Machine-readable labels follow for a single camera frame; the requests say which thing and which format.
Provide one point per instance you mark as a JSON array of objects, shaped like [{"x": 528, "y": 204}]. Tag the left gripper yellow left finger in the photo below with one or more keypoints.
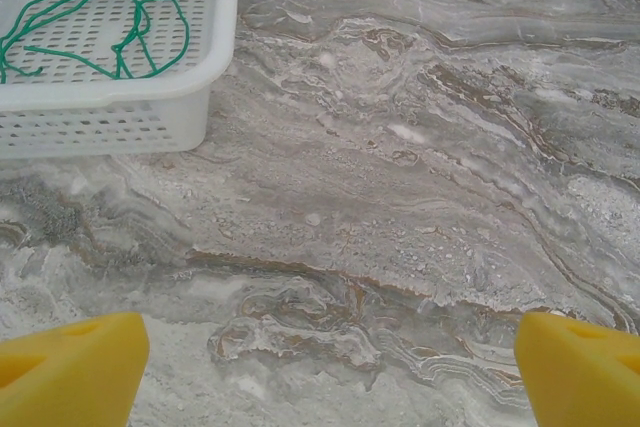
[{"x": 75, "y": 377}]

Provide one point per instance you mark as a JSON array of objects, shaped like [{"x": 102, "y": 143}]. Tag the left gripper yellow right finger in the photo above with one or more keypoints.
[{"x": 585, "y": 382}]

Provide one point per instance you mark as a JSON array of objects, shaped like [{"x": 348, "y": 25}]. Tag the white plastic basket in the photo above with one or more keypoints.
[{"x": 220, "y": 47}]

